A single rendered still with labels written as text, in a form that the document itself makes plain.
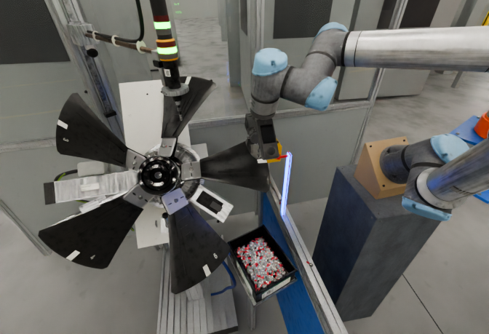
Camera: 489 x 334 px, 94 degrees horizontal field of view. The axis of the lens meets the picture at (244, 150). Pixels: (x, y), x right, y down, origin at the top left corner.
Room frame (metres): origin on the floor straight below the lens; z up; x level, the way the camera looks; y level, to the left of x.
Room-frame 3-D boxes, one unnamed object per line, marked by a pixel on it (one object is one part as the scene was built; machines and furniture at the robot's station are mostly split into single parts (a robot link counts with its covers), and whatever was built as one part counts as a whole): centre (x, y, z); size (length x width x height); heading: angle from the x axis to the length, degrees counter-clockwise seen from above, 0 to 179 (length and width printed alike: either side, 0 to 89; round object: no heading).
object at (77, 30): (1.02, 0.64, 1.55); 0.10 x 0.07 x 0.08; 47
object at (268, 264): (0.45, -0.05, 0.83); 0.19 x 0.14 x 0.04; 28
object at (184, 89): (0.60, 0.19, 1.50); 0.09 x 0.07 x 0.10; 47
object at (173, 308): (0.76, 0.35, 0.04); 0.62 x 0.46 x 0.08; 12
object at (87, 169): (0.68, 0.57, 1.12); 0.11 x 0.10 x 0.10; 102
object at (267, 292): (0.46, -0.05, 0.84); 0.22 x 0.17 x 0.07; 28
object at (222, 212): (0.63, 0.14, 0.98); 0.20 x 0.16 x 0.20; 12
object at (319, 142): (1.29, 0.32, 0.50); 2.59 x 0.03 x 0.91; 102
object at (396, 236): (0.68, -0.59, 0.50); 0.30 x 0.30 x 1.00; 8
